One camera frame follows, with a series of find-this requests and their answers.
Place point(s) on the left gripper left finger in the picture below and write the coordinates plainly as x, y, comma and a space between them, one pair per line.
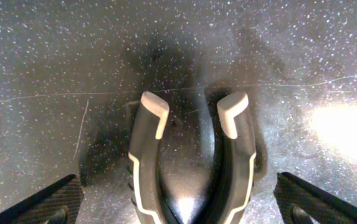
47, 205

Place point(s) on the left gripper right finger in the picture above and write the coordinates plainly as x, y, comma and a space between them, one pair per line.
315, 205

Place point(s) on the black and white pliers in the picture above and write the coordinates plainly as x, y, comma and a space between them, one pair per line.
144, 155

